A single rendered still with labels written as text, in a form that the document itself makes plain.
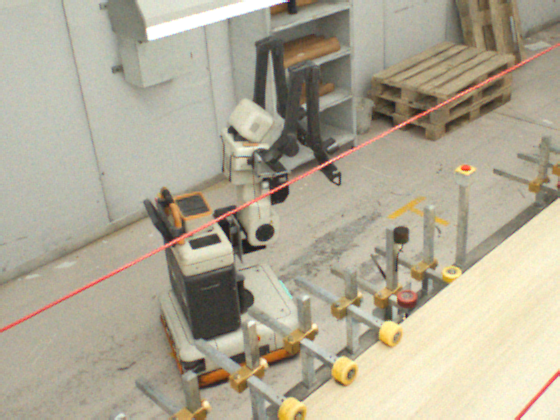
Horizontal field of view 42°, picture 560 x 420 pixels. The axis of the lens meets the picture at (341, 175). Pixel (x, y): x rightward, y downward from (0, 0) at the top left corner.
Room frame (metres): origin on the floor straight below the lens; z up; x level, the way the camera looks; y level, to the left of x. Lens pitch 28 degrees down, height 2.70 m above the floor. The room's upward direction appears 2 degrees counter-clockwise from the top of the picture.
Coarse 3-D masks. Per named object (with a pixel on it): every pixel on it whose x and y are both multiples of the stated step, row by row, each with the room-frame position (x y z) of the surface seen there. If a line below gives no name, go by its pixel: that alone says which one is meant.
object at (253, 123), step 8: (240, 104) 3.25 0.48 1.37; (248, 104) 3.21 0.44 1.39; (256, 104) 3.28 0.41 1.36; (240, 112) 3.20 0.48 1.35; (248, 112) 3.15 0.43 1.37; (256, 112) 3.12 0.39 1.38; (264, 112) 3.19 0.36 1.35; (232, 120) 3.20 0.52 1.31; (240, 120) 3.15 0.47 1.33; (248, 120) 3.10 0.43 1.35; (256, 120) 3.11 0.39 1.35; (264, 120) 3.12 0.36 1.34; (272, 120) 3.15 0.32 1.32; (240, 128) 3.10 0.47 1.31; (248, 128) 3.09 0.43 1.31; (256, 128) 3.11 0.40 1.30; (264, 128) 3.12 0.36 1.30; (272, 128) 3.14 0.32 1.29; (248, 136) 3.09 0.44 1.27; (256, 136) 3.10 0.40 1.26; (264, 136) 3.12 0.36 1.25
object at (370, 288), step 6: (336, 270) 2.56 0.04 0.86; (342, 270) 2.55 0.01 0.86; (342, 276) 2.53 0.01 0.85; (360, 282) 2.46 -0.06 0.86; (366, 282) 2.46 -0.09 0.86; (360, 288) 2.46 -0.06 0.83; (366, 288) 2.43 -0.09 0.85; (372, 288) 2.42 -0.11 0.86; (378, 288) 2.42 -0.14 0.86; (372, 294) 2.41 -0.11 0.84; (390, 300) 2.34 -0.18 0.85; (396, 300) 2.33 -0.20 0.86; (396, 306) 2.32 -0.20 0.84; (408, 312) 2.28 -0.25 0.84
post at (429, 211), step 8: (424, 208) 2.59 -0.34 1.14; (432, 208) 2.58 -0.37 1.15; (424, 216) 2.59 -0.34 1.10; (432, 216) 2.58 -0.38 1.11; (424, 224) 2.58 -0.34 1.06; (432, 224) 2.58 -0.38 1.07; (424, 232) 2.58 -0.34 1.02; (432, 232) 2.58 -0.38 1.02; (424, 240) 2.58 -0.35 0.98; (432, 240) 2.58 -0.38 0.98; (424, 248) 2.58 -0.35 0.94; (432, 248) 2.58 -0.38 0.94; (424, 256) 2.58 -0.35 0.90; (432, 256) 2.58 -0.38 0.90; (424, 280) 2.58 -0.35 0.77; (432, 280) 2.59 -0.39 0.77; (424, 288) 2.58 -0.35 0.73
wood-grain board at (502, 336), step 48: (528, 240) 2.68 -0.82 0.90; (480, 288) 2.34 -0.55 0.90; (528, 288) 2.33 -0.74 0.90; (432, 336) 2.06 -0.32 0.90; (480, 336) 2.05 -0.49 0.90; (528, 336) 2.04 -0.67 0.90; (336, 384) 1.83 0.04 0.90; (384, 384) 1.83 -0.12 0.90; (432, 384) 1.82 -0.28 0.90; (480, 384) 1.81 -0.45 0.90; (528, 384) 1.80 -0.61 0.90
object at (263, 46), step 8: (264, 40) 3.48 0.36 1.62; (272, 40) 3.45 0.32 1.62; (280, 40) 3.46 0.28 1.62; (256, 48) 3.46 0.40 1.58; (264, 48) 3.43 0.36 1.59; (272, 48) 3.44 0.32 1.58; (256, 56) 3.45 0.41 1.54; (264, 56) 3.44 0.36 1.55; (256, 64) 3.44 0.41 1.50; (264, 64) 3.44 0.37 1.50; (256, 72) 3.44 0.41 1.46; (264, 72) 3.44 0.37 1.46; (256, 80) 3.43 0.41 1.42; (264, 80) 3.44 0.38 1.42; (256, 88) 3.42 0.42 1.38; (264, 88) 3.43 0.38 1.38; (256, 96) 3.42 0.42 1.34; (264, 96) 3.43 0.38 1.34; (264, 104) 3.42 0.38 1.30
